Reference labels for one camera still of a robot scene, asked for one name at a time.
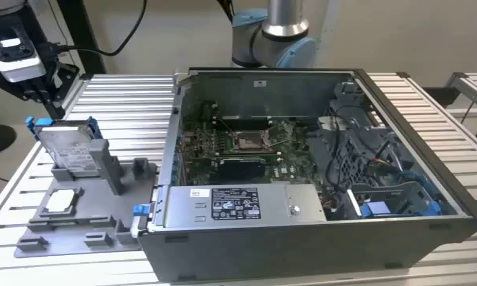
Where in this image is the black camera cable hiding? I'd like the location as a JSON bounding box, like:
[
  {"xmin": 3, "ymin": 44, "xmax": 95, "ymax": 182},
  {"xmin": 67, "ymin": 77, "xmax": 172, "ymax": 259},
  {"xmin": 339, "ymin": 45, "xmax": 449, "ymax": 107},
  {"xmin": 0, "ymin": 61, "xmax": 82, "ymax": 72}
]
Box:
[{"xmin": 35, "ymin": 0, "xmax": 150, "ymax": 57}]

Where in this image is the blue wire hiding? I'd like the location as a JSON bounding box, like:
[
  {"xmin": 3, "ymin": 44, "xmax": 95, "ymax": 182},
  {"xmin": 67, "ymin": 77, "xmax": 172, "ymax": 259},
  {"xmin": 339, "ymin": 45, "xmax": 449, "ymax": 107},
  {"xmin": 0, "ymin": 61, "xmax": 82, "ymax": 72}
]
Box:
[{"xmin": 394, "ymin": 170, "xmax": 443, "ymax": 215}]

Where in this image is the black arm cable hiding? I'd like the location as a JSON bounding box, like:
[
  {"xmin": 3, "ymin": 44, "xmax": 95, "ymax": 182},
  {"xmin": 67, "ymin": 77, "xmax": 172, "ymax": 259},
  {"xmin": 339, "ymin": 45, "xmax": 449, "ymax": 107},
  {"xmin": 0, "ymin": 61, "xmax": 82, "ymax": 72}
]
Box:
[{"xmin": 216, "ymin": 0, "xmax": 236, "ymax": 18}]

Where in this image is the silver power supply unit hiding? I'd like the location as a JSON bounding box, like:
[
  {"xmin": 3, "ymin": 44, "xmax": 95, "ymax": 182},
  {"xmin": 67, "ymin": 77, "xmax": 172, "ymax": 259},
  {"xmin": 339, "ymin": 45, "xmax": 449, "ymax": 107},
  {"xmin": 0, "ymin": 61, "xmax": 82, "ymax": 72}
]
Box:
[{"xmin": 163, "ymin": 183, "xmax": 329, "ymax": 229}]

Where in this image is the blue carrier handle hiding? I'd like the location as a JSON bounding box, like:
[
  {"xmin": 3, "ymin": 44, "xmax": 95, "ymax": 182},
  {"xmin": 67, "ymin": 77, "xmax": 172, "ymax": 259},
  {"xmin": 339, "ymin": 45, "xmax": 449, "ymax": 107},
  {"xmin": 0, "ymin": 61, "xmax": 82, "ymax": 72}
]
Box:
[{"xmin": 361, "ymin": 202, "xmax": 393, "ymax": 216}]

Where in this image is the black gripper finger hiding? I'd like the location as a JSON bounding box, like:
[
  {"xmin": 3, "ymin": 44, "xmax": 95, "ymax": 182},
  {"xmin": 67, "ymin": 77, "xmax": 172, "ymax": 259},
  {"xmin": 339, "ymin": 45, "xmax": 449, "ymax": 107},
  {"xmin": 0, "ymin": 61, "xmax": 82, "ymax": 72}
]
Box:
[
  {"xmin": 43, "ymin": 63, "xmax": 80, "ymax": 119},
  {"xmin": 0, "ymin": 70, "xmax": 44, "ymax": 104}
]

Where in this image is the black RAM slot bank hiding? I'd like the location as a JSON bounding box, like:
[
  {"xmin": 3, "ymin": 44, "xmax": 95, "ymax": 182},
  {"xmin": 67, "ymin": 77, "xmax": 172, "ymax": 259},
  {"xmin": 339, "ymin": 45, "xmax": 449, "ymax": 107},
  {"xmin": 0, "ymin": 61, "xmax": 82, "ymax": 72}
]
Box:
[{"xmin": 212, "ymin": 114, "xmax": 274, "ymax": 126}]

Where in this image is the metal socket cover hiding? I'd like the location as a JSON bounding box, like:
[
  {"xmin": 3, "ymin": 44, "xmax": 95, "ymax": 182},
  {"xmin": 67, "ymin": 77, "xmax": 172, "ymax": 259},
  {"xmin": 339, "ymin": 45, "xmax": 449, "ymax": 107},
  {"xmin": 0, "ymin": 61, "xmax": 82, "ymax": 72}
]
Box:
[{"xmin": 266, "ymin": 121, "xmax": 296, "ymax": 141}]

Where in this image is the silver CPU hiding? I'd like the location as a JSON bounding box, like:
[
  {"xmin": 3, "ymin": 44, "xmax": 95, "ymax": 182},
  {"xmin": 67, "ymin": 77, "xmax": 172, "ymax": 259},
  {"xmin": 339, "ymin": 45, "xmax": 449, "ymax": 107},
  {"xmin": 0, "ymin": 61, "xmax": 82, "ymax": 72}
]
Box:
[{"xmin": 46, "ymin": 190, "xmax": 78, "ymax": 213}]

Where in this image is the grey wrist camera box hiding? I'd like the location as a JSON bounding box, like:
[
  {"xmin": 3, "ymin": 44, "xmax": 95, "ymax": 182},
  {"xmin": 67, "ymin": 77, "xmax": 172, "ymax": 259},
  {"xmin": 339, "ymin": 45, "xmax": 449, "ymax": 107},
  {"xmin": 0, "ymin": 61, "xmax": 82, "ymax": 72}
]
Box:
[{"xmin": 0, "ymin": 28, "xmax": 48, "ymax": 83}]

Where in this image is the thin wire locking lever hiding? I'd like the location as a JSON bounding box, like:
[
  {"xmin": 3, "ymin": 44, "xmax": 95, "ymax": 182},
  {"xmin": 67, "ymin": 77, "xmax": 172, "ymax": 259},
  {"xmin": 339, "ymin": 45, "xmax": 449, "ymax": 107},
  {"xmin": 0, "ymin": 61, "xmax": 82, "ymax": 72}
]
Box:
[{"xmin": 218, "ymin": 117, "xmax": 236, "ymax": 132}]

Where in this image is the dark grey PC case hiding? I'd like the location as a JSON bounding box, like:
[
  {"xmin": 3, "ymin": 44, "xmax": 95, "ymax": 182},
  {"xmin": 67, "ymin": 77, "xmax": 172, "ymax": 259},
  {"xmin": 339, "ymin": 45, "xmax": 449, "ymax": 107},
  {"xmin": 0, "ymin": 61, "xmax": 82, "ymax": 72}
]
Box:
[{"xmin": 138, "ymin": 67, "xmax": 477, "ymax": 282}]

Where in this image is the CPU socket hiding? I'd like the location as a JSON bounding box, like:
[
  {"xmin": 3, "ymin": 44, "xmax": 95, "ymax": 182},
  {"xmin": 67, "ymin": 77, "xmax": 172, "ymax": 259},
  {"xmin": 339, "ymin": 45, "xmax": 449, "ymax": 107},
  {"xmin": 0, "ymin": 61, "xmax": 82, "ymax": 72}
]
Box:
[{"xmin": 230, "ymin": 129, "xmax": 270, "ymax": 151}]

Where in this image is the black upright post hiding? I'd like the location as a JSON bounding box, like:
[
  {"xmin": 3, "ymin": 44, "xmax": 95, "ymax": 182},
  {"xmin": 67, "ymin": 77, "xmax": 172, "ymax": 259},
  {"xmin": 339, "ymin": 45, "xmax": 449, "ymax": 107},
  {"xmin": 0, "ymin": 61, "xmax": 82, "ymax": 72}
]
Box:
[{"xmin": 66, "ymin": 0, "xmax": 108, "ymax": 76}]

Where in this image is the grey parts rack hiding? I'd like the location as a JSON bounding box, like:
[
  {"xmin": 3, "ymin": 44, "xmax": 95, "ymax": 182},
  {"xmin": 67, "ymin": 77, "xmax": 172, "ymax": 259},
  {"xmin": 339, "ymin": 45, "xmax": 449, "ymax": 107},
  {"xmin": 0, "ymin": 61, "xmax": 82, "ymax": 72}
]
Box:
[{"xmin": 15, "ymin": 139, "xmax": 160, "ymax": 259}]

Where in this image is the grey disk bay cage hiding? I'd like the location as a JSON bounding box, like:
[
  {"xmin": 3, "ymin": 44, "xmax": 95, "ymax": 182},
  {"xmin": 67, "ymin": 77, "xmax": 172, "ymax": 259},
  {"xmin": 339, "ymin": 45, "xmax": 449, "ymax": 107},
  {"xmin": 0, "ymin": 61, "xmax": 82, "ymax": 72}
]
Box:
[{"xmin": 306, "ymin": 98, "xmax": 459, "ymax": 221}]

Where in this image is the metal slat side table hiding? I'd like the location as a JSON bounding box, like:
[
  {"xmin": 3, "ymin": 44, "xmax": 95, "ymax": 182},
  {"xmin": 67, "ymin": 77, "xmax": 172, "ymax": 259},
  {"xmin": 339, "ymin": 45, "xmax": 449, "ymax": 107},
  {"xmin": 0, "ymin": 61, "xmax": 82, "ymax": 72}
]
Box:
[{"xmin": 446, "ymin": 72, "xmax": 477, "ymax": 120}]

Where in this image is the hard disk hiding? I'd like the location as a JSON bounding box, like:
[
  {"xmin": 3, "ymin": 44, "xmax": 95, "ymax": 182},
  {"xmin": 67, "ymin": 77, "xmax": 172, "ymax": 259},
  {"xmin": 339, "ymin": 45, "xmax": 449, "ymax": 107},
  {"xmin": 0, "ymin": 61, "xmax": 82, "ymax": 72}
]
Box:
[{"xmin": 26, "ymin": 117, "xmax": 107, "ymax": 174}]

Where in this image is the green motherboard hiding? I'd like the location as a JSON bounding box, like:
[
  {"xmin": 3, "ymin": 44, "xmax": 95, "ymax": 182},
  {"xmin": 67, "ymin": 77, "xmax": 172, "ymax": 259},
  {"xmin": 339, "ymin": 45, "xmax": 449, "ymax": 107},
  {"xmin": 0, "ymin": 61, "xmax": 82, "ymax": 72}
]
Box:
[{"xmin": 179, "ymin": 116, "xmax": 331, "ymax": 187}]

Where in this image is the black block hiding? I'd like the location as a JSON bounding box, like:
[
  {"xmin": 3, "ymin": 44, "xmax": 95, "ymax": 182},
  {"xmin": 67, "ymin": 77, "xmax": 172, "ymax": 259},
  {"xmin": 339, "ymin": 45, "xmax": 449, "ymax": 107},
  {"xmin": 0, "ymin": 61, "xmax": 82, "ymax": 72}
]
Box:
[{"xmin": 423, "ymin": 86, "xmax": 462, "ymax": 108}]

